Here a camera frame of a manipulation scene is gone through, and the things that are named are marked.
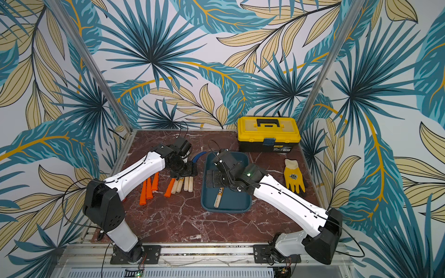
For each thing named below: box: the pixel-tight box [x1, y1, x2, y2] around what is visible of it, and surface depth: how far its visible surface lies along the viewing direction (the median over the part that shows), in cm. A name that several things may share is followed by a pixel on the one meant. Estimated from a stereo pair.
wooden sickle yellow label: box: [213, 187, 225, 208], surface depth 90 cm
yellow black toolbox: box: [237, 115, 302, 153], surface depth 100 cm
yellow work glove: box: [283, 158, 306, 194], surface depth 102 cm
